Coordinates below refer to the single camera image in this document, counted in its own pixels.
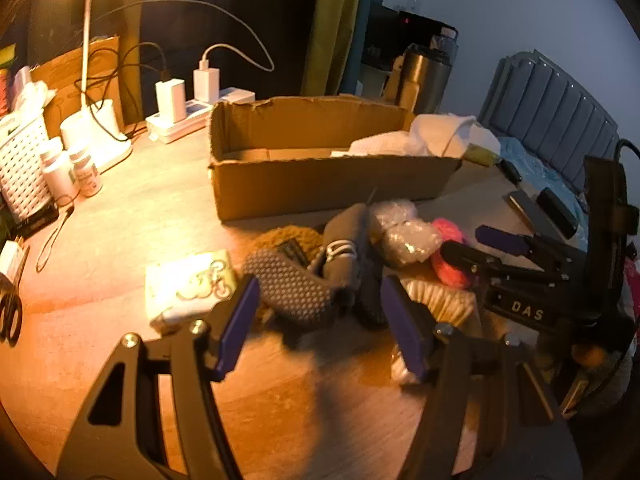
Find yellow-green curtain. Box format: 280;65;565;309
300;0;368;96

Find white plastic bag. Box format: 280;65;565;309
12;65;57;116

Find white towel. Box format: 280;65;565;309
410;112;478;157

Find white charging cable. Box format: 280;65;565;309
82;0;276;73

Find grey padded headboard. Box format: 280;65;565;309
477;50;621;193

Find black wrist strap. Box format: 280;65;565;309
35;205;76;273

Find white desk lamp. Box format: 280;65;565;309
32;0;173;171

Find black charging cable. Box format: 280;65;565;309
77;42;173;141

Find white power strip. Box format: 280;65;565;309
145;87;256;145

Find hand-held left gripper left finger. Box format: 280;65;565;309
55;274;262;480

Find black scissors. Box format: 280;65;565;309
0;272;25;348

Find white pill bottle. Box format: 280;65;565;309
40;137;78;201

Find brown fuzzy pouch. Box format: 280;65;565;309
252;225;328;273

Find black appliance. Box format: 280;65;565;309
367;2;458;68

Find white woven basket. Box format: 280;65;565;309
0;110;56;221

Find grey dotted sock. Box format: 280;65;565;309
241;249;346;331

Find white packet with rings print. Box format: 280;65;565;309
145;250;236;333

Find brown cardboard box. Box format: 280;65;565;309
207;95;463;222

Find stack of colourful packets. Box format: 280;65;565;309
0;42;18;113

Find clear plastic bottle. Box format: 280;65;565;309
430;27;458;53

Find steel thermos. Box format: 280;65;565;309
395;42;453;113

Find light blue blanket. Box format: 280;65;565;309
497;135;591;216

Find grey phone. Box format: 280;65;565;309
507;190;551;236

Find pink fluffy ball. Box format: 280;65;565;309
430;217;476;288

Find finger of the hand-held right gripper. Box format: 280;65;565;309
439;240;570;290
475;225;589;272

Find white paper sheet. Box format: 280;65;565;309
470;124;502;153

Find brown paper bag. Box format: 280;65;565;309
30;35;126;136

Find dark grey striped sock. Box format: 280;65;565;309
320;203;388;328

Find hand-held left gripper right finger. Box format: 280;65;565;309
380;275;583;480

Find yellow packet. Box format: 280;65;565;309
465;144;501;166

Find cotton swab pack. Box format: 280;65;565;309
400;277;476;328

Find white charger with black cable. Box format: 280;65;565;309
155;79;187;123

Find red label pill bottle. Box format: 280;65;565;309
67;145;103;198

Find small white box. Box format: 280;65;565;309
0;240;30;288

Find black flat box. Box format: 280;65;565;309
10;202;61;238

